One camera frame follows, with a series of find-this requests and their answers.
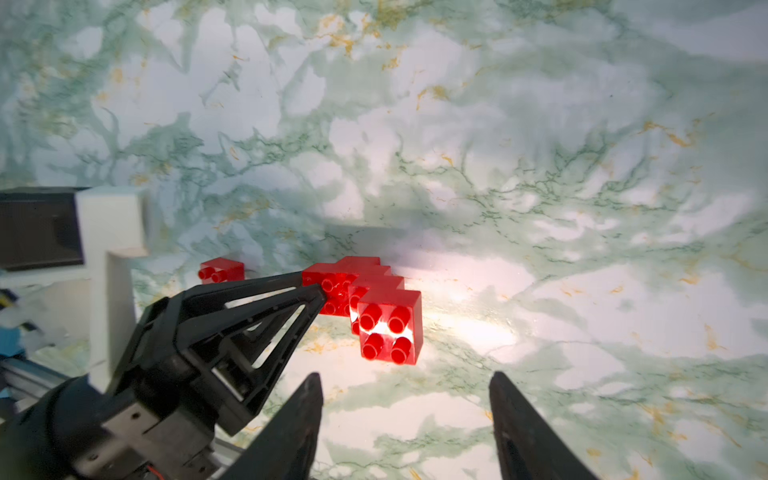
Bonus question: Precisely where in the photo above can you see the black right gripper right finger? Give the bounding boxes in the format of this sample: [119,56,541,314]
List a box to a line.
[489,371,597,480]

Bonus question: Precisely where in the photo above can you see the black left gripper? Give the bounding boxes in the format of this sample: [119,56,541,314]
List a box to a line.
[1,272,326,479]

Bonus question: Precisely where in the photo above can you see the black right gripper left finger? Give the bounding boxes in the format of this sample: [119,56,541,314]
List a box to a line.
[220,373,323,480]

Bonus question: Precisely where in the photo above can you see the small red lego brick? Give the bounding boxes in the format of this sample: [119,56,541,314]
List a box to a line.
[198,257,245,284]

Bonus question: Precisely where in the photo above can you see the red stepped lego assembly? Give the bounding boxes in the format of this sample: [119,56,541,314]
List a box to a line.
[301,256,423,365]

